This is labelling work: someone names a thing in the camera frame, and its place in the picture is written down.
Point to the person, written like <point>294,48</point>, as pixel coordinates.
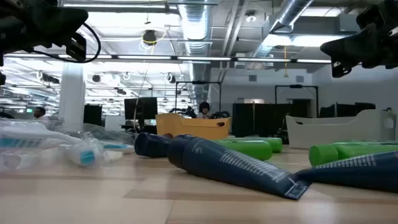
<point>39,112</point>
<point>204,109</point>

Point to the black cabinet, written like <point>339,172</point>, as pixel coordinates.
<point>92,114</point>

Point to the small green bottle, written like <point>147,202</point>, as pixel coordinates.
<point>323,154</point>
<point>276,143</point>
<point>252,149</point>

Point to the long ceiling light strip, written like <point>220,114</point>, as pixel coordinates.
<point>202,58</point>

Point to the yellow plastic bin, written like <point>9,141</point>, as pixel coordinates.
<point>192,127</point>

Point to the grey plastic bin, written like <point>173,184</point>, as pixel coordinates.
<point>335,130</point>

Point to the dark blue toiletry tube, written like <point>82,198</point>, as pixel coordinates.
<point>230,165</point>
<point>357,172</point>
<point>150,144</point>

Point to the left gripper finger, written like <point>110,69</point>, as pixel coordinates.
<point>65,21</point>

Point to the black computer monitor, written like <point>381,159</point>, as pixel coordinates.
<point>141,107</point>

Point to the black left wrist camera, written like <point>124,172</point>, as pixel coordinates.
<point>76,46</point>

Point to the black room partition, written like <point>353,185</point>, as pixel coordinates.
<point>345,110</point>
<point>264,118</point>

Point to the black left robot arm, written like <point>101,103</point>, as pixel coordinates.
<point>2,79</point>

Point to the clear-wrapped toothbrush pack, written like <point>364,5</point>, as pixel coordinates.
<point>85,154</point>
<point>105,133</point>
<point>28,138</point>
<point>119,147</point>

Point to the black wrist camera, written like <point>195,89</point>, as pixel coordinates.
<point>340,69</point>
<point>76,46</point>

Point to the black gantry frame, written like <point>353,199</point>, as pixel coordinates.
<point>297,86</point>

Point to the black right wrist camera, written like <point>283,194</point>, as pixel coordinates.
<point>340,69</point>

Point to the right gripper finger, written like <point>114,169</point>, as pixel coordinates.
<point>351,46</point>

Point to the silver ventilation duct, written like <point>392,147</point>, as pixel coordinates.
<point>196,25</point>
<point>289,14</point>

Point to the white square pillar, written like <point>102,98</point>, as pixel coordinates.
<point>72,96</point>

